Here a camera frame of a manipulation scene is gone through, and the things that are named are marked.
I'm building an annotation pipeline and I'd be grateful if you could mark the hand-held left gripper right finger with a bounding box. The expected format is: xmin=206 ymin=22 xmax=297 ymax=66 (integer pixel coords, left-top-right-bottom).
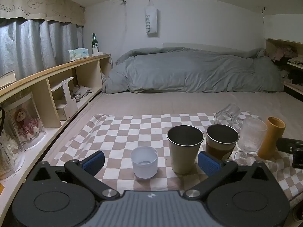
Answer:
xmin=182 ymin=151 xmax=273 ymax=200

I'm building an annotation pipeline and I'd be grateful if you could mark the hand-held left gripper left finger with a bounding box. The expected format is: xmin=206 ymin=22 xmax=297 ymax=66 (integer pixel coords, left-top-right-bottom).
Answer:
xmin=32 ymin=151 xmax=120 ymax=202

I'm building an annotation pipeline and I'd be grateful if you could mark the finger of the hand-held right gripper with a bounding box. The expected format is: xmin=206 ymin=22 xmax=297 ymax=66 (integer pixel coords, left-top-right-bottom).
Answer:
xmin=276 ymin=138 xmax=303 ymax=169

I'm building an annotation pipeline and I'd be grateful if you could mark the clear glass mug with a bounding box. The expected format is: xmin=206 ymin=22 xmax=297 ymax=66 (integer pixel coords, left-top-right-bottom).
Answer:
xmin=213 ymin=103 xmax=244 ymax=133

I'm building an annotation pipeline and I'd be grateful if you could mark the orange cylinder cup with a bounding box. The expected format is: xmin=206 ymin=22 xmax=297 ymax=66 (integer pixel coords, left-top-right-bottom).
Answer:
xmin=257 ymin=116 xmax=286 ymax=160

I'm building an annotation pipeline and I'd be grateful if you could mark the brown metal cup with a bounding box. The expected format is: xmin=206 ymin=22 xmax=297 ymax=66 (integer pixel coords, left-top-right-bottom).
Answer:
xmin=205 ymin=124 xmax=240 ymax=161

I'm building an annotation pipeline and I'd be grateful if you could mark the beige metal cup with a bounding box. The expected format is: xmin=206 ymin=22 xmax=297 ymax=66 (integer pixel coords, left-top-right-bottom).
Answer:
xmin=166 ymin=125 xmax=205 ymax=174

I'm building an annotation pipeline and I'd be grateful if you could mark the small white plastic cup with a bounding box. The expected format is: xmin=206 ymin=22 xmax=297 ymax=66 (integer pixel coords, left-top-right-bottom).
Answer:
xmin=131 ymin=146 xmax=159 ymax=180

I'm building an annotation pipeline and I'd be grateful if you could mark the ribbed glass goblet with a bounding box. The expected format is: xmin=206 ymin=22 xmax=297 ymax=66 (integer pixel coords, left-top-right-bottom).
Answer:
xmin=234 ymin=117 xmax=268 ymax=166

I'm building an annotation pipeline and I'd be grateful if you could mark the brown white checkered cloth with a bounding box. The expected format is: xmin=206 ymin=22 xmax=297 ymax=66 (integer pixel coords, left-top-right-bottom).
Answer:
xmin=55 ymin=112 xmax=303 ymax=195

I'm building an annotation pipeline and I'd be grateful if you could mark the small wooden stand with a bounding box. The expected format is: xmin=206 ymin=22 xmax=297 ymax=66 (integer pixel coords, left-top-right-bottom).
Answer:
xmin=51 ymin=77 xmax=79 ymax=121

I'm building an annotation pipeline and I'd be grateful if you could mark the crumpled grey cloth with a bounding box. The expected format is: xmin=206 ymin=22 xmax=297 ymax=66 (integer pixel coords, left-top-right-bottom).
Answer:
xmin=71 ymin=85 xmax=94 ymax=100

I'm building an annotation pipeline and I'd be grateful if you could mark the clear case with doll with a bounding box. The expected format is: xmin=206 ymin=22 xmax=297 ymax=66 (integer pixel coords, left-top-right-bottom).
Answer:
xmin=3 ymin=92 xmax=47 ymax=152

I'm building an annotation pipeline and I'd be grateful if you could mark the wooden side shelf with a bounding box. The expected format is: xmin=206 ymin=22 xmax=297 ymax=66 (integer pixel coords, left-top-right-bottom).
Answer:
xmin=265 ymin=38 xmax=303 ymax=95

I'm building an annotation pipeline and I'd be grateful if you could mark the clear case with white flowers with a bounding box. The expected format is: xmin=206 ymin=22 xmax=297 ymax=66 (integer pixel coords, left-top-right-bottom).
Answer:
xmin=0 ymin=128 xmax=25 ymax=180

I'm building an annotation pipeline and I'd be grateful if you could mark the long wooden shelf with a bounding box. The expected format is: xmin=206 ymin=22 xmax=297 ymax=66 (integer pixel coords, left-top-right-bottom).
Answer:
xmin=0 ymin=53 xmax=113 ymax=227

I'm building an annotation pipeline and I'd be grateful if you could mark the pink crumpled cloth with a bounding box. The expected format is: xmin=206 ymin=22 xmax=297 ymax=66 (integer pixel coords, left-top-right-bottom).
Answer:
xmin=271 ymin=47 xmax=299 ymax=62

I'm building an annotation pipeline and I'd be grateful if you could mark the grey duvet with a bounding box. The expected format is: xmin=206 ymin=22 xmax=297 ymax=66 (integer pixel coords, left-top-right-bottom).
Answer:
xmin=104 ymin=47 xmax=285 ymax=94

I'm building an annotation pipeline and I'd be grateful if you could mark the tissue box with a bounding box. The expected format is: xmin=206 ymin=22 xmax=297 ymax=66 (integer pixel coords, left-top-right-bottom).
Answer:
xmin=68 ymin=48 xmax=90 ymax=61

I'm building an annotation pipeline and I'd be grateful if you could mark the green glass bottle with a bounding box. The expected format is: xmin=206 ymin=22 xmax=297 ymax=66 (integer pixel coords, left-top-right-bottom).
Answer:
xmin=91 ymin=33 xmax=99 ymax=54

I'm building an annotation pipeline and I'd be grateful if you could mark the grey curtain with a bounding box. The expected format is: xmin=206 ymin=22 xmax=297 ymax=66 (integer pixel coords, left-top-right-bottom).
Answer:
xmin=0 ymin=18 xmax=85 ymax=82

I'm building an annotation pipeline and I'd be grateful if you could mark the white hanging fabric bag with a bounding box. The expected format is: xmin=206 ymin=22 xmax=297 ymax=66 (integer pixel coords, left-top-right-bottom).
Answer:
xmin=144 ymin=0 xmax=159 ymax=38

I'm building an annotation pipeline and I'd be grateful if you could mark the beige printed valance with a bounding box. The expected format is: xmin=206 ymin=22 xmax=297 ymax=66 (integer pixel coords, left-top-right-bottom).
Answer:
xmin=0 ymin=0 xmax=86 ymax=27

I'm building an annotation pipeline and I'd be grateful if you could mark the black strap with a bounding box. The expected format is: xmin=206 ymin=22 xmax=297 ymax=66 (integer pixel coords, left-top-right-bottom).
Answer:
xmin=0 ymin=107 xmax=6 ymax=134

